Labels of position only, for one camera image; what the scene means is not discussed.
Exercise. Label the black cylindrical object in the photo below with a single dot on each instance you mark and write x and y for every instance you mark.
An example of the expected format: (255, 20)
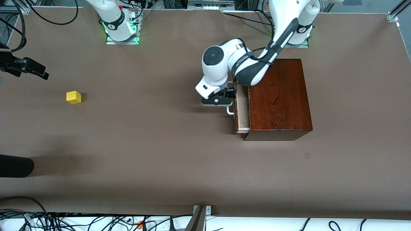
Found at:
(16, 166)

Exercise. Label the black power plug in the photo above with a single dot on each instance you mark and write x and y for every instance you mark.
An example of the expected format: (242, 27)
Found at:
(171, 225)

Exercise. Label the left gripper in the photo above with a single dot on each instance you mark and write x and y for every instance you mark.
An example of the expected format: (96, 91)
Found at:
(230, 93)

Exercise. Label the yellow cube block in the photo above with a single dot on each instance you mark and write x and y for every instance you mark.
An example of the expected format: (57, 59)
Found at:
(73, 97)

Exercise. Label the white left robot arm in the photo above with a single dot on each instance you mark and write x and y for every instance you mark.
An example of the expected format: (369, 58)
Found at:
(244, 64)

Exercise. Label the dark slanted post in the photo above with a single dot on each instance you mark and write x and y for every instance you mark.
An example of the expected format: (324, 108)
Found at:
(196, 221)

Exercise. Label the aluminium frame profile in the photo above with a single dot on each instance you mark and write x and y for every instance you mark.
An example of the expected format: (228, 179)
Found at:
(396, 12)

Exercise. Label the metal edge bracket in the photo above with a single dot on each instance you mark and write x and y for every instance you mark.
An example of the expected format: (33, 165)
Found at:
(208, 210)

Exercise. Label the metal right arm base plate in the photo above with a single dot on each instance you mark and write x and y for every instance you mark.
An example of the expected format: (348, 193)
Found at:
(123, 41)

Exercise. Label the light wood drawer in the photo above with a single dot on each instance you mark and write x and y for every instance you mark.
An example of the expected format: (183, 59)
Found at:
(243, 112)

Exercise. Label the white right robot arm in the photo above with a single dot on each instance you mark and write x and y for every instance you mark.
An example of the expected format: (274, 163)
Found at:
(112, 22)

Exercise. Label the dark brown wooden cabinet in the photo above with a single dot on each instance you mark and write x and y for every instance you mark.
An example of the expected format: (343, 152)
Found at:
(279, 96)

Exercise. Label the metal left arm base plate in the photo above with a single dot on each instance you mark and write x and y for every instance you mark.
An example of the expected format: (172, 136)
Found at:
(300, 45)

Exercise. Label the white power strip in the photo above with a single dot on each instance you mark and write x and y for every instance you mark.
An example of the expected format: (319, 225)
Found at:
(210, 4)

